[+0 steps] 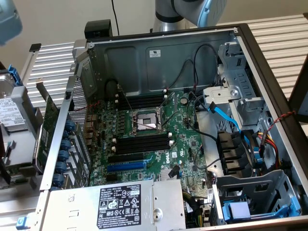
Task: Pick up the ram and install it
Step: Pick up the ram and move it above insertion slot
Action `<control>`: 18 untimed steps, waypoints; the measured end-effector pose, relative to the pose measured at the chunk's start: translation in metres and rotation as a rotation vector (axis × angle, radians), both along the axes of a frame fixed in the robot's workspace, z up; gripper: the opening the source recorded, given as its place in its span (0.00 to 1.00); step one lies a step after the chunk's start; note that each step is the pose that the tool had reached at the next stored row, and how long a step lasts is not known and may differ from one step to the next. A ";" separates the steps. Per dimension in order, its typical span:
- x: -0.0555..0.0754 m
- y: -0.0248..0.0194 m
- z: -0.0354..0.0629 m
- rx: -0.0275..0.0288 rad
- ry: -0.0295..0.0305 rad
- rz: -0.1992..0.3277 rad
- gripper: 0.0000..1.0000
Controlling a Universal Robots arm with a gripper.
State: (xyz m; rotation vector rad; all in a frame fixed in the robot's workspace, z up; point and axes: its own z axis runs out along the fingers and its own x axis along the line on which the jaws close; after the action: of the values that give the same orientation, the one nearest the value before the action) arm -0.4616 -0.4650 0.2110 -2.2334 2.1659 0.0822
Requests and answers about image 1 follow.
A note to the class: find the green graphics card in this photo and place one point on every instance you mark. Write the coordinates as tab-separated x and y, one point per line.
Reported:
49	120

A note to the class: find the silver CPU socket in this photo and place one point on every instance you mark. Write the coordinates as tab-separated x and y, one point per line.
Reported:
145	120

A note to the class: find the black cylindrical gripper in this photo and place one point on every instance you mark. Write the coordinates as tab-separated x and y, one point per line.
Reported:
4	170

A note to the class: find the white label sticker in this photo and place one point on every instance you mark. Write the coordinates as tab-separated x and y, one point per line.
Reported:
155	53

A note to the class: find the silver ribbed heatsink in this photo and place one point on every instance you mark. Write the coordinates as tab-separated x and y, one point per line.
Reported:
164	176

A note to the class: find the silver power supply black label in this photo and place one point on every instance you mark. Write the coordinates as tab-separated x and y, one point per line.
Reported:
72	204

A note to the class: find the round coin battery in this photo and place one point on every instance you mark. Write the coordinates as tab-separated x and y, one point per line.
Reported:
184	100

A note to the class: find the blue plastic latch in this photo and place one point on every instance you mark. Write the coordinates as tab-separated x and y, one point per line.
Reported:
21	223

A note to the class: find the black plastic block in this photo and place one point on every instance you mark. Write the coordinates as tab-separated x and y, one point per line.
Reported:
231	151

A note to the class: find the silver hard disk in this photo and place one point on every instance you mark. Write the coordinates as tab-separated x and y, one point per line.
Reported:
9	113

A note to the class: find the green motherboard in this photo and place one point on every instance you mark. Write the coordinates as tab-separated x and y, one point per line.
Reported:
178	134

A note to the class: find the blue disk bracket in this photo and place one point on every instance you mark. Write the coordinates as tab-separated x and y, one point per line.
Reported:
15	74

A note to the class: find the dark flat panel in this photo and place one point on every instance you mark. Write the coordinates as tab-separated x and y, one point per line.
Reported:
302	101

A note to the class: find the blue expansion slot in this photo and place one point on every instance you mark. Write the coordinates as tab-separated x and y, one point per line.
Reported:
125	167

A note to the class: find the black RAM slot white latches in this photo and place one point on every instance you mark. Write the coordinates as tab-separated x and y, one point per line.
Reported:
144	146
144	139
144	102
144	95

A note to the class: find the grey parts rack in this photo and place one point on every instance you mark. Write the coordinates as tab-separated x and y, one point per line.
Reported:
24	149

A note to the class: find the silver metal drive cage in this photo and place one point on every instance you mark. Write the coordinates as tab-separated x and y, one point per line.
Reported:
221	93

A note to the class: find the short black expansion slot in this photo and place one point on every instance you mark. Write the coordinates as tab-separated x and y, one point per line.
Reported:
113	178

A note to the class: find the blue plastic disk caddy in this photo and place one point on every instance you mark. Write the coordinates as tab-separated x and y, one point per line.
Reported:
238	210

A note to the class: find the thin metal locking lever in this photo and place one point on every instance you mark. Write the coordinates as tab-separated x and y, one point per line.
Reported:
171	119
167	99

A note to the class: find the open grey PC case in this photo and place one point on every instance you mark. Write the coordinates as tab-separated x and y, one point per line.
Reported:
183	48

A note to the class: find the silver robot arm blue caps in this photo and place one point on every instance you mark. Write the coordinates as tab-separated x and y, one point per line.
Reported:
168	16

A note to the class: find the grey metal disk bay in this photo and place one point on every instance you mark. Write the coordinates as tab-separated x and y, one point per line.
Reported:
240	183

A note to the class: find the black box device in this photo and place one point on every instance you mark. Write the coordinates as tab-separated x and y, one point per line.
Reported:
97	29

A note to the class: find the long black expansion slot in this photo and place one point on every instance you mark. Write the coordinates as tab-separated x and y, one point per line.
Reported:
125	158

